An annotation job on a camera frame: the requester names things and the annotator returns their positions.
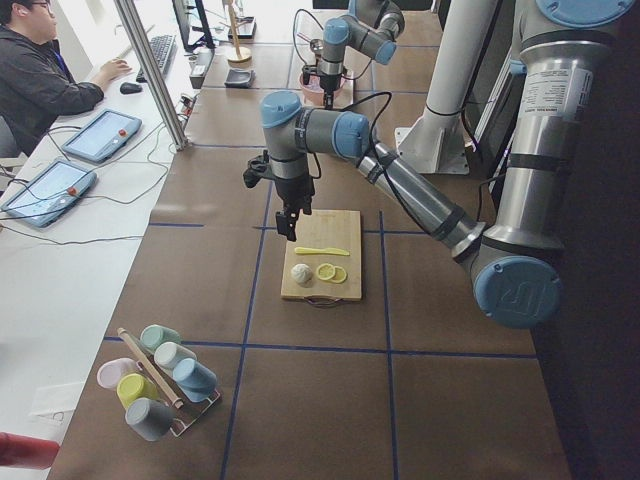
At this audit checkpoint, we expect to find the blue cup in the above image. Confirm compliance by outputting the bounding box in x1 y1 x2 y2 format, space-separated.
172 358 218 403

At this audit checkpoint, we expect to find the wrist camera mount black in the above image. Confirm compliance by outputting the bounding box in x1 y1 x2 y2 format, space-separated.
302 65 319 78
243 150 274 189

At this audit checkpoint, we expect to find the pink cup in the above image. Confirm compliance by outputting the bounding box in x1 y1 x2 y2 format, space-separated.
96 357 139 390

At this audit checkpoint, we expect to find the mint green cup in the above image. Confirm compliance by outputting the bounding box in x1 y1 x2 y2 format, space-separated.
139 324 182 353

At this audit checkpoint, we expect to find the white cup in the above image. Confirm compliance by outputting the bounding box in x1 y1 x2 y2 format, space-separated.
154 341 197 373

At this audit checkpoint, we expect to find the black keyboard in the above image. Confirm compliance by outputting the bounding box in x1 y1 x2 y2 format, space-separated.
149 34 176 78

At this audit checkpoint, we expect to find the folded grey cloth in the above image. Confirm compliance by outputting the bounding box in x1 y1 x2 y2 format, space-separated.
224 68 255 89

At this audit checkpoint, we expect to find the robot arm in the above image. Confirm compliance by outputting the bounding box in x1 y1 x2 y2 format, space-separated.
244 1 639 329
316 1 405 109

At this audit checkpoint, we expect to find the black computer mouse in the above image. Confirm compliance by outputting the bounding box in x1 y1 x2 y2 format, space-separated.
119 82 143 95

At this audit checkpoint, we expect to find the wooden mug tree stand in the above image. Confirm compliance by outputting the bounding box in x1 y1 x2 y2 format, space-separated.
223 0 252 65

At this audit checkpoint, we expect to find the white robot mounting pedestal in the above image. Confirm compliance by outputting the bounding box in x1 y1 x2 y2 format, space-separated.
395 0 500 175

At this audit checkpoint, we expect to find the yellow cup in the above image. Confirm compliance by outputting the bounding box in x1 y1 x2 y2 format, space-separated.
116 373 160 409

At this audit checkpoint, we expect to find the yellow plastic knife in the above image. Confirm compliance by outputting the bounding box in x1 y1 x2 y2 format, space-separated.
294 246 350 256

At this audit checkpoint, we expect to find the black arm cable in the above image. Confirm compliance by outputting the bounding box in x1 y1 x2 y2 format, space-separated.
291 7 331 66
309 90 451 231

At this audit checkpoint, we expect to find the seated person dark jacket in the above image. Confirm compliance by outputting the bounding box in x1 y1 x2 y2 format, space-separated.
1 1 131 156

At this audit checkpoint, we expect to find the pink bowl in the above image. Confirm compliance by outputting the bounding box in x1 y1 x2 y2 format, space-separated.
299 73 325 105

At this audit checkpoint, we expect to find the grey cup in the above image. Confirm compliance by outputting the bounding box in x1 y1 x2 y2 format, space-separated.
125 397 174 442

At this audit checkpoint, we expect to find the white garlic bulb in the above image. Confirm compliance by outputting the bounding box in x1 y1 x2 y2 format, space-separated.
290 263 314 288

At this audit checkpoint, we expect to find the wooden cutting board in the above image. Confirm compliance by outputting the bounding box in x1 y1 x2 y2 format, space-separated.
281 209 362 301

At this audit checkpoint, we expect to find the teach pendant tablet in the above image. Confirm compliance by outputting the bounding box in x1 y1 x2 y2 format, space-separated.
61 109 142 164
1 157 97 228

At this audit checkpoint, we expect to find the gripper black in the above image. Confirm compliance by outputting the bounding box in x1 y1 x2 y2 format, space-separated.
320 75 340 109
275 174 315 242

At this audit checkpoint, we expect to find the red bottle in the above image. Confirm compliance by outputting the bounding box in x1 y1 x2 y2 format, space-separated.
1 432 60 470

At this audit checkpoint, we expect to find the lemon slice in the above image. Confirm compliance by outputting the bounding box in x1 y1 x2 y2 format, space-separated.
316 263 337 282
330 265 348 284

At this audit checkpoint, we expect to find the white wire cup rack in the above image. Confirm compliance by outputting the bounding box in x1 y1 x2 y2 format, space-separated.
160 388 222 437

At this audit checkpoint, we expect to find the aluminium frame post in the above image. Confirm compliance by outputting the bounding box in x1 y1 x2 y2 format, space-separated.
114 0 189 151

